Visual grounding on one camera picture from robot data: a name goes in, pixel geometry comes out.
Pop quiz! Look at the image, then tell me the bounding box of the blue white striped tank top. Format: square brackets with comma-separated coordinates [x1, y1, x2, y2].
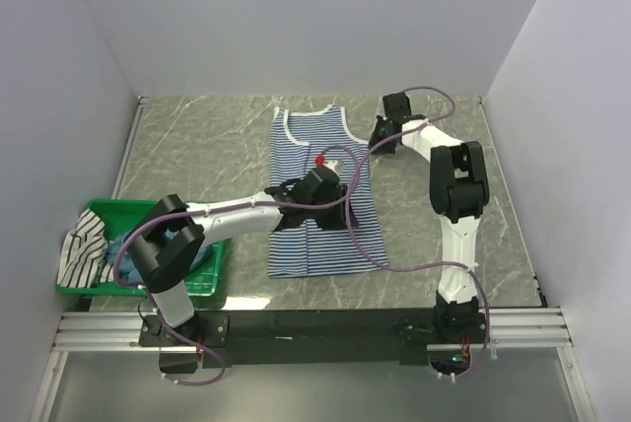
[267, 105, 387, 278]

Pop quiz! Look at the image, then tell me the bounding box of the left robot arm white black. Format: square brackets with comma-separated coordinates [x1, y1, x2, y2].
[125, 160, 358, 345]

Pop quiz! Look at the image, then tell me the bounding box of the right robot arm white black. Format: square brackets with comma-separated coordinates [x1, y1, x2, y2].
[369, 91, 490, 342]

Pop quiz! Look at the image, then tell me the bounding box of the plain blue tank top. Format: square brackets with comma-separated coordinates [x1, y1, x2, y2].
[99, 235, 214, 283]

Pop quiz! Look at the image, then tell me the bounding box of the black white striped tank top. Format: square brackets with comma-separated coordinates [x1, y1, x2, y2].
[56, 209, 113, 289]

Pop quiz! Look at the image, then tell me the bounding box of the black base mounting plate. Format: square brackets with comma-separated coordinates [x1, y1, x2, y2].
[137, 308, 492, 374]

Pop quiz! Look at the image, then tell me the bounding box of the green plastic basket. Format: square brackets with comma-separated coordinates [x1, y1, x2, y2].
[56, 199, 224, 297]

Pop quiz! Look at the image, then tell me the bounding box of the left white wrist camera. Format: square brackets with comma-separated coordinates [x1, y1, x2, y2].
[315, 155, 344, 176]

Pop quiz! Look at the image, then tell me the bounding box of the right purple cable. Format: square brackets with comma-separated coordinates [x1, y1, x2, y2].
[344, 85, 493, 384]

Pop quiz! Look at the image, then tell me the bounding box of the purple cable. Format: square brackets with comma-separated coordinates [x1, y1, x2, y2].
[344, 85, 493, 384]
[112, 144, 369, 387]

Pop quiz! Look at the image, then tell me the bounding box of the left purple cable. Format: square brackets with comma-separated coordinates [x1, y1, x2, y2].
[112, 144, 369, 387]

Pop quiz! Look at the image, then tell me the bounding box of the aluminium rail frame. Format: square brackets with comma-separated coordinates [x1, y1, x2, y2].
[32, 308, 596, 421]

